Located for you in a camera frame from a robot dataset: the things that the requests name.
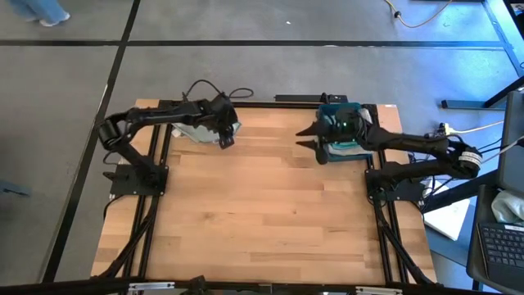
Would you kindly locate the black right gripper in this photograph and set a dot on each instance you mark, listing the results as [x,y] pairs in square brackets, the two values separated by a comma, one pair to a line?
[344,131]

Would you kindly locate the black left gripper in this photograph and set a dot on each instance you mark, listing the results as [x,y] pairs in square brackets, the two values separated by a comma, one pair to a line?
[223,116]

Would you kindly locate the light blue microfiber towel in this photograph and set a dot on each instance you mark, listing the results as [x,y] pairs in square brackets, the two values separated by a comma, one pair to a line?
[196,132]

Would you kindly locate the teal terry towel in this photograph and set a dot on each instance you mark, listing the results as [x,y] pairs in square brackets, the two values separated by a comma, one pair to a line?
[341,145]

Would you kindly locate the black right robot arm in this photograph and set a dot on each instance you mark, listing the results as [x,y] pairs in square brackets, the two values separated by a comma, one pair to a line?
[409,141]

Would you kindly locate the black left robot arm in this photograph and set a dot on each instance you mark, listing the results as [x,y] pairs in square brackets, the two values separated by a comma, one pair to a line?
[163,115]

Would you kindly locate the blue plastic bin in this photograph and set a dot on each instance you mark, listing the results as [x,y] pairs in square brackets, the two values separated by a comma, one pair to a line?
[327,107]

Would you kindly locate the yellow power plug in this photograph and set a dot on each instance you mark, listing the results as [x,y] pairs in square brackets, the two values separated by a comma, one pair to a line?
[444,130]

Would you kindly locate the grey flat monitor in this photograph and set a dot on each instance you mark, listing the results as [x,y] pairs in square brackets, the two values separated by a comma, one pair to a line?
[513,155]

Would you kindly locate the pale crumpled cloth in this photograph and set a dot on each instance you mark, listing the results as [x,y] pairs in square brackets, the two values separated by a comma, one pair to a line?
[507,209]

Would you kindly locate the black aluminium crossbeam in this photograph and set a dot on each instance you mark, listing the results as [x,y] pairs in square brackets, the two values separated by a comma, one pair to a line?
[61,289]

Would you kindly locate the black laptop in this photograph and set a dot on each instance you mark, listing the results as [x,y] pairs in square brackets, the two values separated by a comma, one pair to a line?
[499,250]

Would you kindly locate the person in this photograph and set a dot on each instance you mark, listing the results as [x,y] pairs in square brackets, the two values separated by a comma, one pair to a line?
[41,12]

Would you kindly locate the black aluminium table frame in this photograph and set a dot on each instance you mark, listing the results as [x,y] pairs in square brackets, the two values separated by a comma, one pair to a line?
[286,105]

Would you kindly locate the black hook bracket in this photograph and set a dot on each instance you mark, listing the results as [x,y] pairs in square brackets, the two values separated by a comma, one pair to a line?
[184,97]

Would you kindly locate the blue metal desk frame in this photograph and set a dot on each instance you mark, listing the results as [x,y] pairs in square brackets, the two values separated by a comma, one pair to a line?
[462,104]

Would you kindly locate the silver metal bracket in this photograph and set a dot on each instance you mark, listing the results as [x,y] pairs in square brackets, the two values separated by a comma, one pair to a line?
[378,291]
[151,286]

